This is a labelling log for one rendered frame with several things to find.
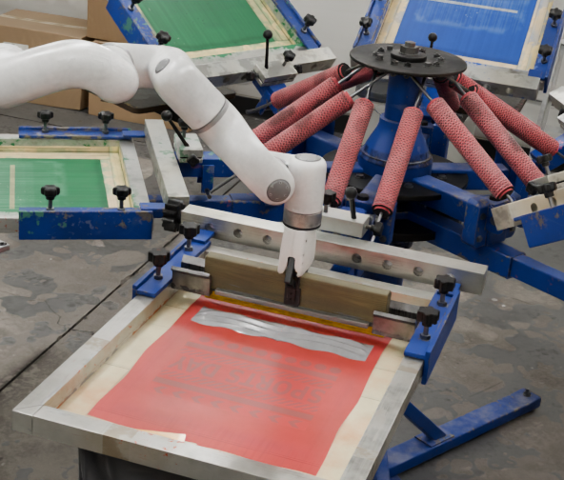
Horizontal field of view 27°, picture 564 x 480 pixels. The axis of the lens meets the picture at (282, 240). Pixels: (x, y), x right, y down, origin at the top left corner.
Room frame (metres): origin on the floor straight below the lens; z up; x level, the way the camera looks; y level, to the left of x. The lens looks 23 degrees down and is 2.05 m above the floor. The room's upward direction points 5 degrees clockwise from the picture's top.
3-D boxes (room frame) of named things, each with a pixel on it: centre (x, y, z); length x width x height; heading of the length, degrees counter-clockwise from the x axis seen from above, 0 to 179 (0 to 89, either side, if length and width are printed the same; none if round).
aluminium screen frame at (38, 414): (1.96, 0.02, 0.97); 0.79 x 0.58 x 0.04; 164
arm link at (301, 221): (2.16, -0.04, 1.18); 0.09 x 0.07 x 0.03; 164
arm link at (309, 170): (2.16, 0.00, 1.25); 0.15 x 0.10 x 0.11; 106
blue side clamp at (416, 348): (2.11, -0.31, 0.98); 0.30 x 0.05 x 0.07; 164
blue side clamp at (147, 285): (2.27, 0.22, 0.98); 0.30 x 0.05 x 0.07; 164
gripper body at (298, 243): (2.16, -0.04, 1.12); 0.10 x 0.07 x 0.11; 164
